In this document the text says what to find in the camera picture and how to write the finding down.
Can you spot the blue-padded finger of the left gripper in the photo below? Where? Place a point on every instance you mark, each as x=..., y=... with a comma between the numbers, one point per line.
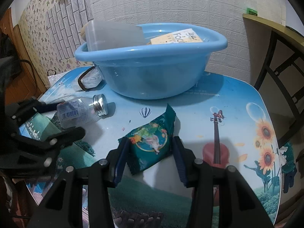
x=20, y=112
x=56, y=141

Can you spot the tan plush teddy bear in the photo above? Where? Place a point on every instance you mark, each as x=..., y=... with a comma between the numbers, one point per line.
x=82, y=32

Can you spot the green small box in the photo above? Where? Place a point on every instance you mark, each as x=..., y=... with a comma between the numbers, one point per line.
x=251, y=12

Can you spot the cream facial tissue box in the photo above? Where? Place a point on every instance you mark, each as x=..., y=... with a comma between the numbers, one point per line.
x=182, y=36

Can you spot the teal waste bin with tissue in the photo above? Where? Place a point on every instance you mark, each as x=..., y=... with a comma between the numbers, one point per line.
x=288, y=166

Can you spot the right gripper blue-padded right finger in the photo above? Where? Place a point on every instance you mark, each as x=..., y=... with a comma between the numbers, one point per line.
x=197, y=174

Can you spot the frosted plastic storage box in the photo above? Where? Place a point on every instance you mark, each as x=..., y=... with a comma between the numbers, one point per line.
x=103, y=35

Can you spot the brown wooden door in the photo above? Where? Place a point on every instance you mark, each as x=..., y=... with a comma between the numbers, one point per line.
x=24, y=81

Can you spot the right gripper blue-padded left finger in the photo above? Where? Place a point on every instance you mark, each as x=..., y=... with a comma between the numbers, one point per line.
x=105, y=173

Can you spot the dark green snack packet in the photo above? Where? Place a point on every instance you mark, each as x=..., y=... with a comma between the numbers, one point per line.
x=151, y=142

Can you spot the yellow side table black frame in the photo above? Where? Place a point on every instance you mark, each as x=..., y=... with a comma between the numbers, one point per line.
x=276, y=65

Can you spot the clear jar with silver lid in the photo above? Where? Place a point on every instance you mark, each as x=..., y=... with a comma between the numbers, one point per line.
x=82, y=110

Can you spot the clear packets with brown band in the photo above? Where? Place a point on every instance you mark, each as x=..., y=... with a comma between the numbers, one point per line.
x=88, y=79

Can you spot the light blue plastic basin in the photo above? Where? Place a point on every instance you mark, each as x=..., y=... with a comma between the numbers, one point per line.
x=155, y=71

